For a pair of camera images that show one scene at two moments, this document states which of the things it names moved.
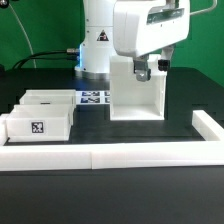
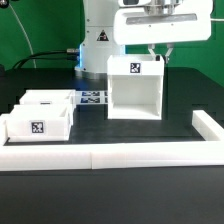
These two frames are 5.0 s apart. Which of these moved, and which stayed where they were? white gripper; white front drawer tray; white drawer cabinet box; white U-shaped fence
Moved: white gripper
Stayed: white drawer cabinet box; white front drawer tray; white U-shaped fence
